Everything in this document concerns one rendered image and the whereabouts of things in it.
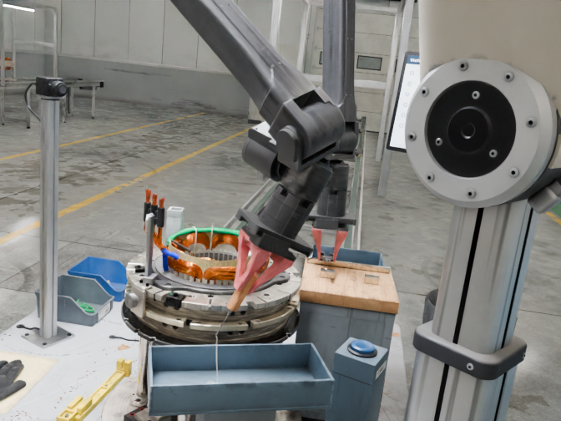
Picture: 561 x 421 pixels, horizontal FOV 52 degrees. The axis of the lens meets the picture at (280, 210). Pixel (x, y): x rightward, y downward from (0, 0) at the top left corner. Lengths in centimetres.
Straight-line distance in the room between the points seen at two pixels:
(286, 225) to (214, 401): 25
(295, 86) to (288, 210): 16
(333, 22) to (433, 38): 55
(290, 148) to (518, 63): 27
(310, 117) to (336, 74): 46
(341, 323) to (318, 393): 33
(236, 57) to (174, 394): 44
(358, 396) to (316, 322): 21
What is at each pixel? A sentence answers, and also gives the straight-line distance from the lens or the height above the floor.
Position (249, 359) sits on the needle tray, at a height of 104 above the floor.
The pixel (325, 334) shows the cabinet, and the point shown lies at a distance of 116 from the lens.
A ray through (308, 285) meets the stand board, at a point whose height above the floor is 106.
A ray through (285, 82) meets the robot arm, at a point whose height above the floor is 145.
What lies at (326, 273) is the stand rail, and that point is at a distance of 119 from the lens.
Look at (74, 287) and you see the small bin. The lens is 171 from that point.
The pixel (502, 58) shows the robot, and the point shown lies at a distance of 61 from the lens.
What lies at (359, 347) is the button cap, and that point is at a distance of 98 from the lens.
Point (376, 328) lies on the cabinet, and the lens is 115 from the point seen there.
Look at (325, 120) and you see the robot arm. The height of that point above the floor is 141.
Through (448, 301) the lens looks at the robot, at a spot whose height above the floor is 122.
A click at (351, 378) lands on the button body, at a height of 100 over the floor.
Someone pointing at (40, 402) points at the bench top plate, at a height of 78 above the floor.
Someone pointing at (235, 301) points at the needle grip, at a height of 116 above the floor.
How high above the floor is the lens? 147
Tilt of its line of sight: 14 degrees down
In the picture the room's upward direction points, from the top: 6 degrees clockwise
